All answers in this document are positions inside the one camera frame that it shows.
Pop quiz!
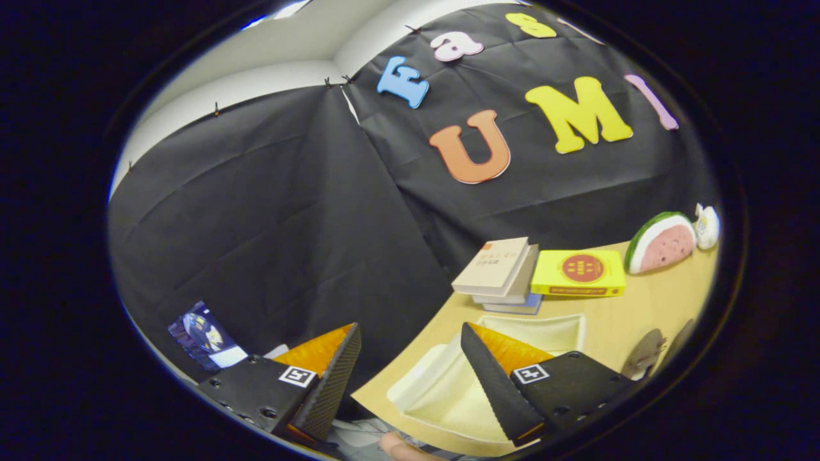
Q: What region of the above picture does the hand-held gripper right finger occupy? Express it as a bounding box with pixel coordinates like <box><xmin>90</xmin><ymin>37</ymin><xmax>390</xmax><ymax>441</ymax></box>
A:
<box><xmin>460</xmin><ymin>322</ymin><xmax>635</xmax><ymax>447</ymax></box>

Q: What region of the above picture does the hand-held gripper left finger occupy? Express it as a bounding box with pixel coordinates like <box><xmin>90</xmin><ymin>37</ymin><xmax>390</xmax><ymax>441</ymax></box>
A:
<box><xmin>195</xmin><ymin>322</ymin><xmax>363</xmax><ymax>444</ymax></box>

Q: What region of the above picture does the cream fabric storage box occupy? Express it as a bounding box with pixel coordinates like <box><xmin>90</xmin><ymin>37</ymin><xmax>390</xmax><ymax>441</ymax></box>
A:
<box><xmin>386</xmin><ymin>312</ymin><xmax>587</xmax><ymax>444</ymax></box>

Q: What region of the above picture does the brown suede shoe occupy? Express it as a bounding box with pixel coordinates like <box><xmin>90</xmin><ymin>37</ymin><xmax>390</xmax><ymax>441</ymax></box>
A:
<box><xmin>620</xmin><ymin>328</ymin><xmax>667</xmax><ymax>380</ymax></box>
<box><xmin>665</xmin><ymin>318</ymin><xmax>697</xmax><ymax>369</ymax></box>

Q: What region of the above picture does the blue printed box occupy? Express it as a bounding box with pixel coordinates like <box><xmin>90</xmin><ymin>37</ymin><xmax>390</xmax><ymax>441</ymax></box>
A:
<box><xmin>168</xmin><ymin>300</ymin><xmax>249</xmax><ymax>373</ymax></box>

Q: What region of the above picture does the blue book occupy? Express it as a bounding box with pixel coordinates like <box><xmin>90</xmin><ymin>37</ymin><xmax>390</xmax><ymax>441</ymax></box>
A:
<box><xmin>480</xmin><ymin>293</ymin><xmax>544</xmax><ymax>316</ymax></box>

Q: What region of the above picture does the beige book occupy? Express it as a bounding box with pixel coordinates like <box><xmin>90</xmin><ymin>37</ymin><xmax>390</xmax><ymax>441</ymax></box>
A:
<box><xmin>451</xmin><ymin>237</ymin><xmax>540</xmax><ymax>305</ymax></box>

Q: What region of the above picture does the yellow book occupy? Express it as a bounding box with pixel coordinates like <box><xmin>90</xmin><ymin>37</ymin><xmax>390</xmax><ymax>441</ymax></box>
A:
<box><xmin>530</xmin><ymin>249</ymin><xmax>627</xmax><ymax>298</ymax></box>

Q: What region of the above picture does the watermelon slice plush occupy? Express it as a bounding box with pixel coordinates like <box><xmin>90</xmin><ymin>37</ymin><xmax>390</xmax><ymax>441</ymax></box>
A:
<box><xmin>625</xmin><ymin>211</ymin><xmax>698</xmax><ymax>275</ymax></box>

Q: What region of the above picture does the white plush toy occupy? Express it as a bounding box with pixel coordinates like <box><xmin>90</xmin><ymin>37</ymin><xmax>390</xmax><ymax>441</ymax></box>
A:
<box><xmin>694</xmin><ymin>203</ymin><xmax>721</xmax><ymax>250</ymax></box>

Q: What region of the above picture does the long ceiling light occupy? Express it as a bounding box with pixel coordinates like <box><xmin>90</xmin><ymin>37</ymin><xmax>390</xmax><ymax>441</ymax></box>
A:
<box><xmin>240</xmin><ymin>0</ymin><xmax>315</xmax><ymax>31</ymax></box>

